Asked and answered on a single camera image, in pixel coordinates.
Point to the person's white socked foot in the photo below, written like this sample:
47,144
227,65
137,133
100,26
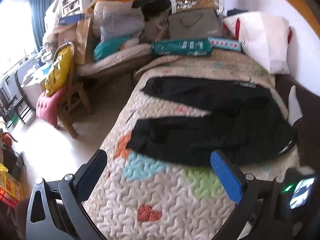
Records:
293,107

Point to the heart-patterned quilt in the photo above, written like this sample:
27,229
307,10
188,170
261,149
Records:
162,192

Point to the teal cloth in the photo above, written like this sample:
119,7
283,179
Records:
107,47

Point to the cluttered dark table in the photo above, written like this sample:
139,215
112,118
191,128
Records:
32,72

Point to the light blue package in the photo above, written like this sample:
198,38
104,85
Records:
225,43

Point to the pink tufted cushion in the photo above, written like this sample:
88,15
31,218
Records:
48,105

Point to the green plastic package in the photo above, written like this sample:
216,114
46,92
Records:
180,47

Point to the blue curtain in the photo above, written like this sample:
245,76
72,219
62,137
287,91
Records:
37,17

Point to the yellow printed cushion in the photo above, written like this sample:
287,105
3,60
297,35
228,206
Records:
58,70

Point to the black bag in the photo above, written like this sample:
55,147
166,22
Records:
152,5

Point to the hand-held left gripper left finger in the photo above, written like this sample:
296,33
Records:
92,172

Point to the dark wooden chair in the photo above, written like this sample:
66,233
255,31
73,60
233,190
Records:
10,107

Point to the dark brown bedding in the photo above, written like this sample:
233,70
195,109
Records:
282,85

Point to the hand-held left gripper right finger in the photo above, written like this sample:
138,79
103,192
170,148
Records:
226,175

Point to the black pants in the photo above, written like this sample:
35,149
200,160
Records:
212,130

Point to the red crate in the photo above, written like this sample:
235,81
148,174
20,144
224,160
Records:
10,190

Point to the brown paper bag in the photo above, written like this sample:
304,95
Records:
67,33
83,40

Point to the white bookshelf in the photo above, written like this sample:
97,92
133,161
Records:
75,2

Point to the white pillow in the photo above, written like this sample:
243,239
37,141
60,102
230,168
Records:
265,37

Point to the grey tote bag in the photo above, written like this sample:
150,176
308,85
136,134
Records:
195,27

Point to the pile of wrapped bedding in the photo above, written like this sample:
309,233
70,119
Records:
120,22

